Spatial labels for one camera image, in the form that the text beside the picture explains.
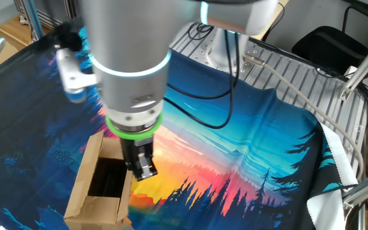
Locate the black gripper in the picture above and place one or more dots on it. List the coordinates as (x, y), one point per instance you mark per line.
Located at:
(136, 150)

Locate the brown cardboard box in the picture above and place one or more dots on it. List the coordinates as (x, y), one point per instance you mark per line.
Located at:
(81, 179)

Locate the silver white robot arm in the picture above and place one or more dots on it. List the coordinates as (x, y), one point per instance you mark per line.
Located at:
(129, 48)

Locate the black grey ribbed block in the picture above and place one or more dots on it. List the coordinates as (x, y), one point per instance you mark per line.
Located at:
(112, 179)

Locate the forest sunset print cloth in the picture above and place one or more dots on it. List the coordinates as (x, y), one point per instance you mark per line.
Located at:
(267, 127)

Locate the black office chair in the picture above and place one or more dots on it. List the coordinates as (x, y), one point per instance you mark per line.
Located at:
(331, 48)

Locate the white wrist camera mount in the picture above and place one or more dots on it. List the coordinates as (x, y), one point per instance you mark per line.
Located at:
(72, 73)

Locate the aluminium frame rails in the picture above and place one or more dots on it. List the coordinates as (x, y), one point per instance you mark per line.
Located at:
(32, 19)

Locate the aluminium frame strut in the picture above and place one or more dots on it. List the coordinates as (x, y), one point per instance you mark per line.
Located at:
(363, 188)
(363, 67)

